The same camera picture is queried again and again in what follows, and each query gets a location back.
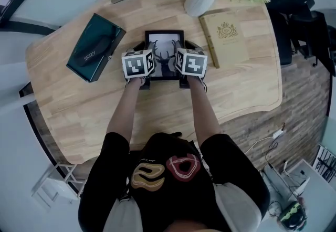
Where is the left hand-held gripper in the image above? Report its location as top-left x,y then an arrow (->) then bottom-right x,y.
121,41 -> 159,90

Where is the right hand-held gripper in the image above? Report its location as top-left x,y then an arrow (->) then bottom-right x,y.
171,39 -> 208,89

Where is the black deer picture frame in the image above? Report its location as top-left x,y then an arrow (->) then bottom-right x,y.
144,30 -> 185,81

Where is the person's right forearm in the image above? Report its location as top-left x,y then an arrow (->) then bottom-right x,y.
187,75 -> 221,148

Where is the person's left forearm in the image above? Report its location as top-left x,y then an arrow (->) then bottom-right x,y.
106,76 -> 146,145

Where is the beige book with crest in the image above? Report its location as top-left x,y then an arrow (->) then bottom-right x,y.
198,9 -> 250,69

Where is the dark green box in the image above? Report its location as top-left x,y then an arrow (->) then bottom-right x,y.
66,13 -> 127,83

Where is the black office chair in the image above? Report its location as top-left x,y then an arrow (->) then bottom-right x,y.
264,0 -> 336,77

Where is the person's black printed shirt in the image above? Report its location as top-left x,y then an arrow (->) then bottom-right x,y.
78,131 -> 271,232

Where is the white rack with black bars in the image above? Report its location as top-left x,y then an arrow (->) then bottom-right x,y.
311,143 -> 336,184

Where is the white side table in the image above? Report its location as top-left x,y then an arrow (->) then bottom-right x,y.
261,158 -> 336,232

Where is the green and black headset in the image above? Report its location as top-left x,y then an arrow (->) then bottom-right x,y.
277,200 -> 308,229

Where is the white cable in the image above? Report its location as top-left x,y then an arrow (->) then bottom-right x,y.
244,135 -> 275,155

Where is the black cable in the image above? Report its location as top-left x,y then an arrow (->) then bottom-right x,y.
264,140 -> 279,167

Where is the white desk leg frame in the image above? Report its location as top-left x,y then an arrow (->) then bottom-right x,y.
30,162 -> 86,207

